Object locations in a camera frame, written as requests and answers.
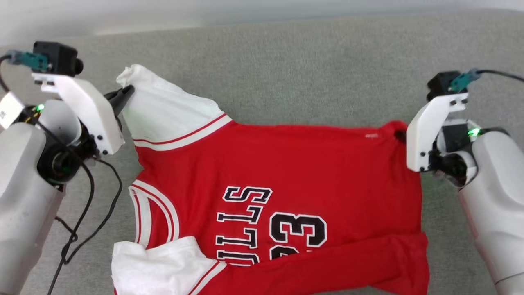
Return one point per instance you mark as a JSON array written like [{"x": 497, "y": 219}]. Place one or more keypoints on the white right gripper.
[{"x": 428, "y": 127}]

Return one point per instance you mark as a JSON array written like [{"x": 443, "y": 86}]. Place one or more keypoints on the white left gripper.
[{"x": 88, "y": 108}]

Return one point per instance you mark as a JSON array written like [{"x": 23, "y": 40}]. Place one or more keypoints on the red Bulls basketball jersey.
[{"x": 286, "y": 172}]

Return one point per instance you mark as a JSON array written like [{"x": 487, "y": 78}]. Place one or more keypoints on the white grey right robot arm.
[{"x": 495, "y": 196}]

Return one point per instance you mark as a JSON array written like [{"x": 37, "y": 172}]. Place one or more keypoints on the white paper label tag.
[{"x": 9, "y": 110}]

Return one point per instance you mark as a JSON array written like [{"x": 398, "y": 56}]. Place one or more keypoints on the grey fabric sofa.
[{"x": 307, "y": 69}]

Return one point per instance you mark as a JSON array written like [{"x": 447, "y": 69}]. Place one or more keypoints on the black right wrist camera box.
[{"x": 441, "y": 85}]

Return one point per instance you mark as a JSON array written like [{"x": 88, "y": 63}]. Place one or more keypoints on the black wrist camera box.
[
  {"x": 441, "y": 85},
  {"x": 57, "y": 57}
]

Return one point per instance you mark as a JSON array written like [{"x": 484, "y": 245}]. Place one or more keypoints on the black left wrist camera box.
[{"x": 57, "y": 57}]

